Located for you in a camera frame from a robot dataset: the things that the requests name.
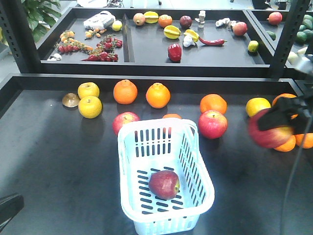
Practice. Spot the red mango upper tray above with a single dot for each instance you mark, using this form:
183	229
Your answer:
239	28

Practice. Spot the cherry tomato vine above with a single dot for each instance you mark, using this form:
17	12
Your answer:
68	44
105	50

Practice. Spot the dark red plum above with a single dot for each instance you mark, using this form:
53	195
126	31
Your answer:
185	22

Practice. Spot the yellow apple front left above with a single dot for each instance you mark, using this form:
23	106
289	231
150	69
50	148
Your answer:
90	107

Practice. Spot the red bell pepper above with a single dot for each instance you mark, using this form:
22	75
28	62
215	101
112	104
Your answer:
174	52

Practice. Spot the yellow citrus right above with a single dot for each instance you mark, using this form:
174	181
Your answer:
254	105

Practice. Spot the black wooden produce stand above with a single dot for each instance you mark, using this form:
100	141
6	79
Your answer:
67	167

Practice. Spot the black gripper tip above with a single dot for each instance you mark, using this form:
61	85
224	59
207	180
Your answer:
10	206

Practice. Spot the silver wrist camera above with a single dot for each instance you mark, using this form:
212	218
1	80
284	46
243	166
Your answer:
304	64

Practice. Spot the yellow starfruit rear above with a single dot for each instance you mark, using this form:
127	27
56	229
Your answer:
151	17

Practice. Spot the red apple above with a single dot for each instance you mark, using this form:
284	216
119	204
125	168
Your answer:
212	124
164	184
271	138
123	119

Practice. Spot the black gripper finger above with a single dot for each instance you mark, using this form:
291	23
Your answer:
287	112

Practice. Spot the small orange right edge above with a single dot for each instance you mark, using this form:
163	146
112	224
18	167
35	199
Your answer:
306	141

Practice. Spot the yellow starfruit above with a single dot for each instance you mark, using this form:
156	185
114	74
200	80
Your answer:
151	17
194	35
172	32

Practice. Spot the small green lemon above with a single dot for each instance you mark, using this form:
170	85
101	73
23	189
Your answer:
253	46

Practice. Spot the cherry tomato vine left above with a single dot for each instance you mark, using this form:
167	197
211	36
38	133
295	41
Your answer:
68	44

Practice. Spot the cherry tomato vine right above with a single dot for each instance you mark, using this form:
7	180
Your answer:
105	50

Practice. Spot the yellow apple rear left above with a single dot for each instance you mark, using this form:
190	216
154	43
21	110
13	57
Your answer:
88	89

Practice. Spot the yellow apple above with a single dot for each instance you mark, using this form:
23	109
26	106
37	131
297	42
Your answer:
90	107
88	89

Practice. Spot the yellow starfruit right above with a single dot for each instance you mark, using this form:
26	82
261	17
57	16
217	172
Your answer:
194	35

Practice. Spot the small orange right front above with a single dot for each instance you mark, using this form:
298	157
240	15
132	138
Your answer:
287	146

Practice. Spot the pomegranate fruit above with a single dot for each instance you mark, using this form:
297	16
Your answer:
139	19

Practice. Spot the large orange far right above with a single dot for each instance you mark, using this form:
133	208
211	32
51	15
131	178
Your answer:
286	95

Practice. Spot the white garlic bulb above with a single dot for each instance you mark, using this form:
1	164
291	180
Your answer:
188	41

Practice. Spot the orange persimmon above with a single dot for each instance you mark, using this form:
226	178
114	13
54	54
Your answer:
164	20

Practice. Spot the yellow starfruit middle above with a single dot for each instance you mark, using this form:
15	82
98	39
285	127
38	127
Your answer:
172	32

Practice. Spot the red chili pepper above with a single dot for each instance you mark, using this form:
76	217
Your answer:
218	42

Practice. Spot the light blue plastic basket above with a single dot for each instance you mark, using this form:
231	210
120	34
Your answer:
148	146

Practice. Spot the white plastic package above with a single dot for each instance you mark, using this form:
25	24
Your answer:
101	21

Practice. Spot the orange behind centre apple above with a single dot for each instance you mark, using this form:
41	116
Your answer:
213	102

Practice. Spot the small orange behind basket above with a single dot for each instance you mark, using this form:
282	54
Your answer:
172	116

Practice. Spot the orange far left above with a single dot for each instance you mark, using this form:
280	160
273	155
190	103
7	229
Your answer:
125	92

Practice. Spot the yellow lemon upper tray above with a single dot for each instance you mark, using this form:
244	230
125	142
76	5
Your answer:
117	25

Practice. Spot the green potted plant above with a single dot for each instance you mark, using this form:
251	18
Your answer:
41	16

